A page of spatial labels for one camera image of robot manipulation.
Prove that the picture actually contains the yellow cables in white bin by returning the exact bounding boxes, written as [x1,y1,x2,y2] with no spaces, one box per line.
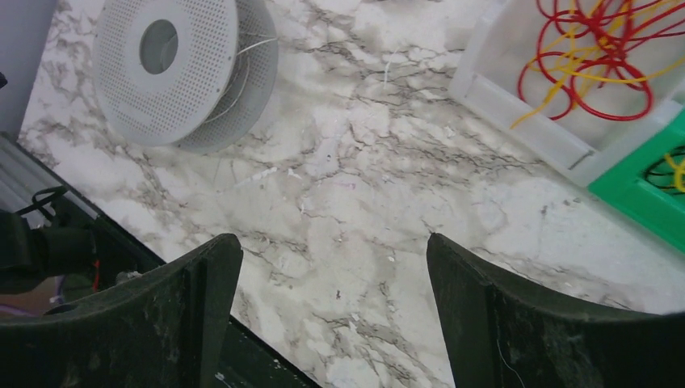
[510,0,685,130]

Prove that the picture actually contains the translucent white plastic bin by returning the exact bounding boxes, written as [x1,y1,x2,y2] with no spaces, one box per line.
[449,1,684,187]

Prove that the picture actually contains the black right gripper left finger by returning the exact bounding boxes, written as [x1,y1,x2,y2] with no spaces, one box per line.
[1,234,243,387]

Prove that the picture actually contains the yellow cables in green bin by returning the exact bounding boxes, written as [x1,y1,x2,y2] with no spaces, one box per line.
[663,153,685,194]

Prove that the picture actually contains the grey perforated cable spool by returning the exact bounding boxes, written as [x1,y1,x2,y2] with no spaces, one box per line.
[92,0,279,154]

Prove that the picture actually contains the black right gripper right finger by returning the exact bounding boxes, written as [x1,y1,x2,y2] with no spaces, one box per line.
[427,234,684,387]

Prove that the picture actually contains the green plastic bin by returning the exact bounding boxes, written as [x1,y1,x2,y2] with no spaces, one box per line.
[588,112,684,252]

